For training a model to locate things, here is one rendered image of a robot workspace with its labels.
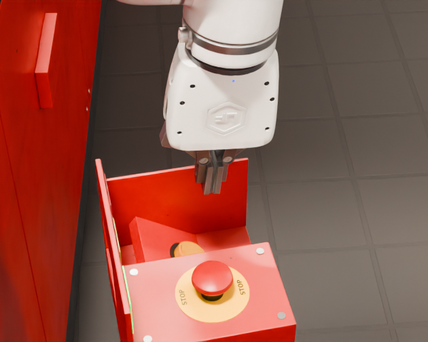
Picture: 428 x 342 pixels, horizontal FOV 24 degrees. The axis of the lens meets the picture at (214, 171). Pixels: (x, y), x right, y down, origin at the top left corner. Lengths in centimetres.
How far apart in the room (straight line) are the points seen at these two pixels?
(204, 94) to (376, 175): 135
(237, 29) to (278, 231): 127
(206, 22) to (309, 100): 156
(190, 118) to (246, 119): 5
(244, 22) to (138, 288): 30
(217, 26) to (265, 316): 29
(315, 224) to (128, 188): 108
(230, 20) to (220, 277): 26
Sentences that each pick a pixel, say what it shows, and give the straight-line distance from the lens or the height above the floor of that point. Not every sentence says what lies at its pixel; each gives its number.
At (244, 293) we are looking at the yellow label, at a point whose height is 78.
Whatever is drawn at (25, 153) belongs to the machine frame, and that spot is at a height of 59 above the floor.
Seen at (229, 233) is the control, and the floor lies 70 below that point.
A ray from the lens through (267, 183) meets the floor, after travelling 216.
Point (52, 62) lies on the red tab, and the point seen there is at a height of 60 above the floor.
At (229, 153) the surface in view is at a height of 88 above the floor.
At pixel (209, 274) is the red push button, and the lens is 94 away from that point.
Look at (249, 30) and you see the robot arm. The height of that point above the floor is 104.
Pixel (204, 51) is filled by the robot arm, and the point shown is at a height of 102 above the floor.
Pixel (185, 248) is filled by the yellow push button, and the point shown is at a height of 73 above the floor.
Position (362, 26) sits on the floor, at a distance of 262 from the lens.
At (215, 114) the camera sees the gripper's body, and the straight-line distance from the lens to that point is 89.
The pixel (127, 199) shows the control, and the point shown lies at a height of 78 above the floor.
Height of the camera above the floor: 154
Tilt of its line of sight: 45 degrees down
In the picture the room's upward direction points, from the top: straight up
